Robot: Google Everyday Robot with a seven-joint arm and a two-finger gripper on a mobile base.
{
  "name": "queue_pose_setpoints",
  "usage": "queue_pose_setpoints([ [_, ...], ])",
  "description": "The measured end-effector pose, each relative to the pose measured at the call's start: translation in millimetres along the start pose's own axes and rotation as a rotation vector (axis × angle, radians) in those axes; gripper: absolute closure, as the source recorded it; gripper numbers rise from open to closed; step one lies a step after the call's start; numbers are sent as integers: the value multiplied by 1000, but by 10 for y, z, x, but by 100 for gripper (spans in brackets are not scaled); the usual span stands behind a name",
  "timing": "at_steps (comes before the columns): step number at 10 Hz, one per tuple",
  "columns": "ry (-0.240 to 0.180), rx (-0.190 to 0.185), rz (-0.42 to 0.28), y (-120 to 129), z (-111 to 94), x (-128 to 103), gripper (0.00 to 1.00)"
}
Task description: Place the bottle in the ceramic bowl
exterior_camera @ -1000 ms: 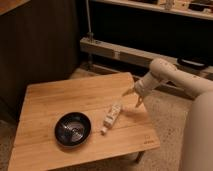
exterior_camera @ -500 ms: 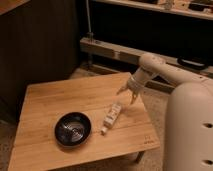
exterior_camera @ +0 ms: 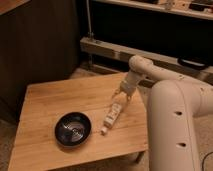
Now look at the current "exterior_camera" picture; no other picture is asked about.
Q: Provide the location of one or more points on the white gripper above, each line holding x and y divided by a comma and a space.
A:
128, 86

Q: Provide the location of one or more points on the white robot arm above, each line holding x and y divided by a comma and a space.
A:
175, 100

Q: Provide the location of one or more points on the white plastic bottle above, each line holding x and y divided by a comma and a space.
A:
111, 117

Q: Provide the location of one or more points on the black ceramic bowl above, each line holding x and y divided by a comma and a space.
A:
72, 129

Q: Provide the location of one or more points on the grey metal beam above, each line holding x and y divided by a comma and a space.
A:
123, 53

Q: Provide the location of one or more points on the metal vertical pole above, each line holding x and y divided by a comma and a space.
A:
90, 31

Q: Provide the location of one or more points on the wooden table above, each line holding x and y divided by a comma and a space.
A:
35, 147

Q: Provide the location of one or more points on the dark wooden cabinet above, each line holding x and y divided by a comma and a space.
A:
39, 42

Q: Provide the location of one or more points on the wooden shelf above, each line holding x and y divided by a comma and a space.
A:
177, 7

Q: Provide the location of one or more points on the black handle loop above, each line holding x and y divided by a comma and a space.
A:
196, 66

